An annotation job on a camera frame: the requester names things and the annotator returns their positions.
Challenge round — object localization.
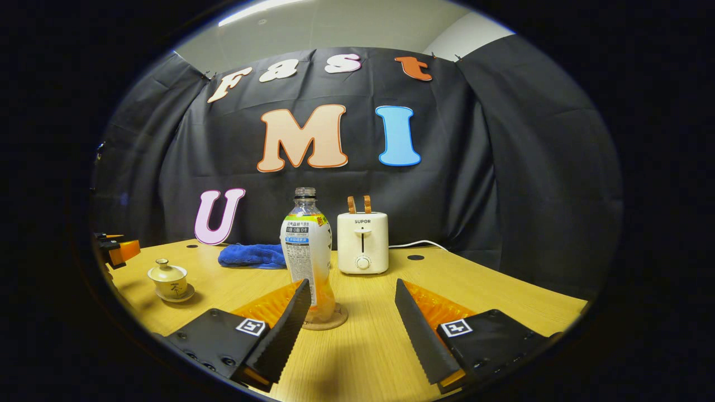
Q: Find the cream teacup lid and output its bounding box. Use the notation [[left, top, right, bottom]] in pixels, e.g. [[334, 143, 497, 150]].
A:
[[147, 259, 188, 283]]

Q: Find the black backdrop cloth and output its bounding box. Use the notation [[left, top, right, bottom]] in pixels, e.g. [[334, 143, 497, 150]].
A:
[[92, 47, 623, 299]]

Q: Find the blue towel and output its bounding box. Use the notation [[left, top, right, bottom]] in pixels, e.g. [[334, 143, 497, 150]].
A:
[[218, 243, 287, 270]]

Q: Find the white toaster cable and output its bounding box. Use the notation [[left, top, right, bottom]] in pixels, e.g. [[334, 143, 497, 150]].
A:
[[388, 240, 449, 252]]

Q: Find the cream ceramic saucer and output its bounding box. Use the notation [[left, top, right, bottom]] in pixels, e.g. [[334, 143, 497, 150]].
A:
[[155, 284, 196, 304]]

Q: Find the cream toaster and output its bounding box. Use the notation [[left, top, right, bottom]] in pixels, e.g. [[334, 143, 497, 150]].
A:
[[337, 212, 389, 275]]

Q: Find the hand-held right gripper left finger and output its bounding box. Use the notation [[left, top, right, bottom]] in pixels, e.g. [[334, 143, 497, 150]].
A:
[[163, 278, 312, 393]]

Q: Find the clear labelled water bottle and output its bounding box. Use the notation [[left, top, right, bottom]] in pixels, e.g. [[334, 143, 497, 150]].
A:
[[280, 187, 337, 324]]

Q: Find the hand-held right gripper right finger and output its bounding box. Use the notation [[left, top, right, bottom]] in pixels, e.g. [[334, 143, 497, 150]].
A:
[[394, 278, 565, 394]]

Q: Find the round cork coaster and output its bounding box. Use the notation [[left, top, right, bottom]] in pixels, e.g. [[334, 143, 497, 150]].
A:
[[303, 301, 349, 331]]

